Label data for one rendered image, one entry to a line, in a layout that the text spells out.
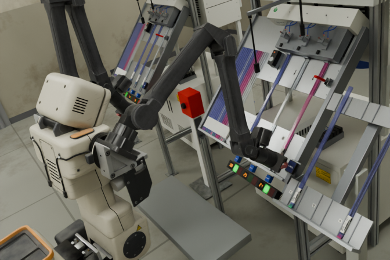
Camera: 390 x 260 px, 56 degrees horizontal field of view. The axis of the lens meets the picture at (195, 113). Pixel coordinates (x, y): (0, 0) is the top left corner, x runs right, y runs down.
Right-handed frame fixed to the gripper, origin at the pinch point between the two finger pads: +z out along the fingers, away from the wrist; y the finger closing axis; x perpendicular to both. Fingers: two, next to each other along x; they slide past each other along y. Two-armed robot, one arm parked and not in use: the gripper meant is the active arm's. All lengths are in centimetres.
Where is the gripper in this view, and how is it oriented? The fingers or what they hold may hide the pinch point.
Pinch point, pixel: (285, 165)
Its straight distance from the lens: 151.8
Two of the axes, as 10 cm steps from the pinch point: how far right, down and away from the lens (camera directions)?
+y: -5.2, -2.8, 8.1
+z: 7.5, 3.2, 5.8
